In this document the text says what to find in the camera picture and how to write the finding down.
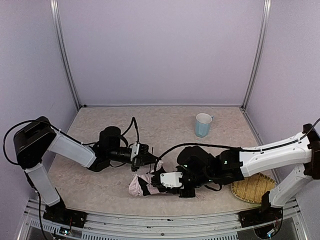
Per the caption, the pink umbrella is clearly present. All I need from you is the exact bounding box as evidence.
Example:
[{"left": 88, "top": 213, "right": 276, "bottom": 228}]
[{"left": 127, "top": 147, "right": 207, "bottom": 201}]

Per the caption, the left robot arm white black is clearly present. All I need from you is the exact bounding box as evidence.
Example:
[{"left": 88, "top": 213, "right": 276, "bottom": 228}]
[{"left": 13, "top": 116, "right": 159, "bottom": 226}]

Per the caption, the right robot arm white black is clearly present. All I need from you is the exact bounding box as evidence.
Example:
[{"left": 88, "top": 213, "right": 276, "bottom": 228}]
[{"left": 151, "top": 123, "right": 320, "bottom": 227}]

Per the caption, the woven bamboo tray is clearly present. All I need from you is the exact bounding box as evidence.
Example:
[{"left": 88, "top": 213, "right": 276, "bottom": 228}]
[{"left": 230, "top": 173, "right": 276, "bottom": 204}]

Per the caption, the blue ceramic mug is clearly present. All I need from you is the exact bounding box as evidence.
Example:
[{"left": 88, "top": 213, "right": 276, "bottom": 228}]
[{"left": 195, "top": 113, "right": 214, "bottom": 138}]

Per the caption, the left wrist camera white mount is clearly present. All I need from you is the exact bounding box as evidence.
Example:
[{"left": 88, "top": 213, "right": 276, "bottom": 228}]
[{"left": 130, "top": 142, "right": 140, "bottom": 162}]

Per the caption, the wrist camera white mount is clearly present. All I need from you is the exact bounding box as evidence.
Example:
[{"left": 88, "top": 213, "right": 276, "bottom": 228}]
[
  {"left": 130, "top": 142, "right": 140, "bottom": 162},
  {"left": 160, "top": 171, "right": 183, "bottom": 189}
]

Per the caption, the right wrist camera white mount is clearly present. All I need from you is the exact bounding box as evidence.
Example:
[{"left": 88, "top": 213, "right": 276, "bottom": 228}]
[{"left": 160, "top": 171, "right": 183, "bottom": 189}]

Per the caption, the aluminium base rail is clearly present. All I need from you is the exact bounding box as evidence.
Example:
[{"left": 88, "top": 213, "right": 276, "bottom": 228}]
[{"left": 16, "top": 199, "right": 310, "bottom": 240}]

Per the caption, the left aluminium frame post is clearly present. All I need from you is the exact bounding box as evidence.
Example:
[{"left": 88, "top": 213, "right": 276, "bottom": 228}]
[{"left": 50, "top": 0, "right": 82, "bottom": 111}]

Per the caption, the aluminium frame post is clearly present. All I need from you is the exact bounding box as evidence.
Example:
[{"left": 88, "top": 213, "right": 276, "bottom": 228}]
[
  {"left": 241, "top": 0, "right": 272, "bottom": 112},
  {"left": 50, "top": 0, "right": 82, "bottom": 111}
]

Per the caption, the right aluminium frame post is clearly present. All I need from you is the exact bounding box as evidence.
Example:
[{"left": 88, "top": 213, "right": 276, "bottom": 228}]
[{"left": 241, "top": 0, "right": 272, "bottom": 112}]

